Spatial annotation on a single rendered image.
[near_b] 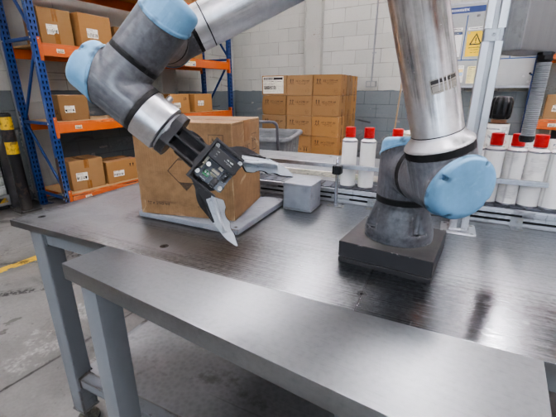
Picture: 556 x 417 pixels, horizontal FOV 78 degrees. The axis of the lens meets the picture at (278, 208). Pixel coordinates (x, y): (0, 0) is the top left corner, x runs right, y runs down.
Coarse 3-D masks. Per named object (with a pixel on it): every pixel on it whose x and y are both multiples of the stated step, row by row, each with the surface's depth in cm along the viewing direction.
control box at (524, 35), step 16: (512, 0) 76; (528, 0) 74; (544, 0) 76; (512, 16) 77; (528, 16) 75; (544, 16) 77; (512, 32) 77; (528, 32) 76; (544, 32) 79; (512, 48) 78; (528, 48) 78; (544, 48) 81
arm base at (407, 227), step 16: (384, 208) 75; (400, 208) 73; (416, 208) 73; (368, 224) 80; (384, 224) 75; (400, 224) 73; (416, 224) 74; (432, 224) 77; (384, 240) 75; (400, 240) 73; (416, 240) 73; (432, 240) 77
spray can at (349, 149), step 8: (352, 128) 114; (352, 136) 115; (344, 144) 116; (352, 144) 115; (344, 152) 117; (352, 152) 116; (344, 160) 117; (352, 160) 117; (344, 176) 119; (352, 176) 119; (344, 184) 120; (352, 184) 120
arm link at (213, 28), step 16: (208, 0) 57; (224, 0) 57; (240, 0) 57; (256, 0) 57; (272, 0) 58; (288, 0) 59; (304, 0) 62; (208, 16) 57; (224, 16) 57; (240, 16) 58; (256, 16) 59; (272, 16) 61; (192, 32) 58; (208, 32) 58; (224, 32) 59; (240, 32) 62; (192, 48) 59; (208, 48) 61; (176, 64) 60
